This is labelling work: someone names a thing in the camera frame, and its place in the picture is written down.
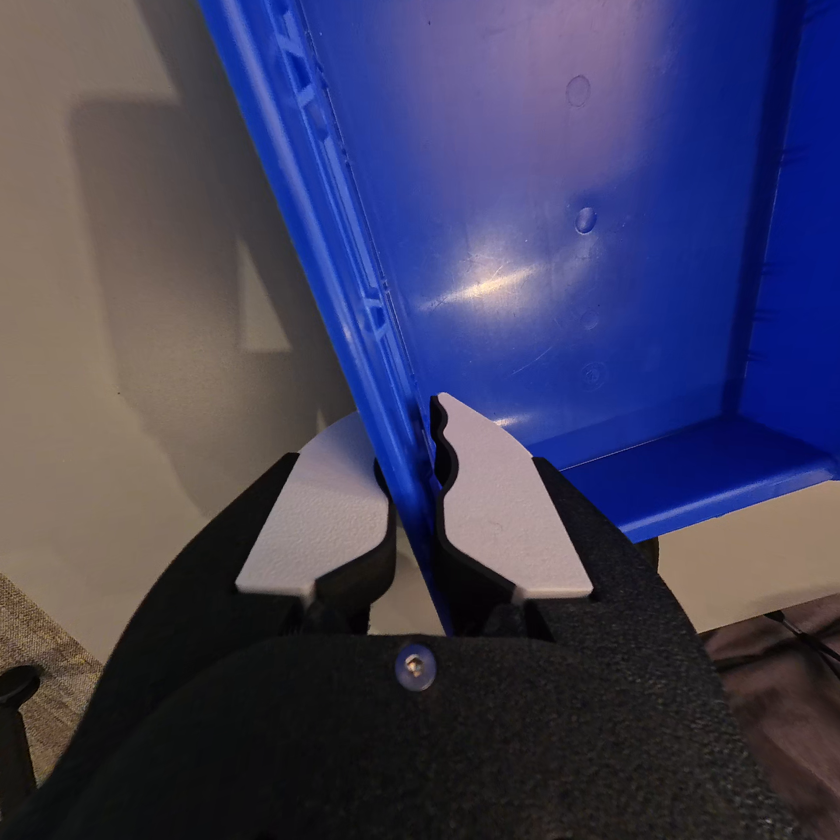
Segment blue plastic bin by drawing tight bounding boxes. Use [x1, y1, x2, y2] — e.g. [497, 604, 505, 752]
[197, 0, 840, 634]

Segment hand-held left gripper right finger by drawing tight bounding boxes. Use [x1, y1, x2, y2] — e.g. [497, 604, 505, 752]
[431, 393, 594, 602]

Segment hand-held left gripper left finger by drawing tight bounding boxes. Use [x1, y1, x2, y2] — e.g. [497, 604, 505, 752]
[237, 411, 399, 605]

